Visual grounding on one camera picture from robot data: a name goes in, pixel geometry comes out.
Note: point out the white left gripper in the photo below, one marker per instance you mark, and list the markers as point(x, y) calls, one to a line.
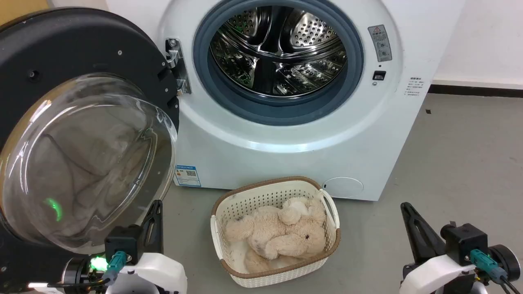
point(159, 273)

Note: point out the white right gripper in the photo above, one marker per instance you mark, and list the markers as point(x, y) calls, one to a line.
point(433, 273)

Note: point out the black round glass washer door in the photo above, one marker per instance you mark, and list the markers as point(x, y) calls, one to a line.
point(61, 61)

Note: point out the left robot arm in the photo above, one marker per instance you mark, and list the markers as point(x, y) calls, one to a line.
point(75, 271)

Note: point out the white front-load washing machine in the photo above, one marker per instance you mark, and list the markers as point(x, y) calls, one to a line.
point(294, 155)

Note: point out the metal door hinge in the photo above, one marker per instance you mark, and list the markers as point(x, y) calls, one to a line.
point(179, 65)

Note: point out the black door latch slot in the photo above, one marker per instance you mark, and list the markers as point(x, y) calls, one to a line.
point(379, 75)

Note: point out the blue energy sticker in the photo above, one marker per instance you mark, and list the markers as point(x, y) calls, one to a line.
point(188, 175)

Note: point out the round white filter cover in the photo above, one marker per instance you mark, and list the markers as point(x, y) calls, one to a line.
point(343, 188)

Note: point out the cream plastic laundry basket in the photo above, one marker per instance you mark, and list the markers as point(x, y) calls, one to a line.
point(245, 204)

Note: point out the beige plush teddy bear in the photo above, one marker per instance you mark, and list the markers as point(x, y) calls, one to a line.
point(282, 237)

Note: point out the grey warning label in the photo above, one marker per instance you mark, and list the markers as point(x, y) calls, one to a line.
point(380, 43)

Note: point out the stainless steel washer drum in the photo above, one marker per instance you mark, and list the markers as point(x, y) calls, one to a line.
point(278, 53)

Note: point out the yellow wooden panel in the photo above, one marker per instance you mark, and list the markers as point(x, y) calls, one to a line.
point(20, 8)

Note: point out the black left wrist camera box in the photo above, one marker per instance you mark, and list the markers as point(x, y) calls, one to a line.
point(122, 245)

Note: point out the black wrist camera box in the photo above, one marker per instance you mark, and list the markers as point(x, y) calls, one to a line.
point(466, 241)
point(122, 245)

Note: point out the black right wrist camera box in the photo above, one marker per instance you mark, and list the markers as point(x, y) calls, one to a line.
point(466, 241)

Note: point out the black wall baseboard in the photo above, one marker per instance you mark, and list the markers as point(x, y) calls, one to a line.
point(478, 90)

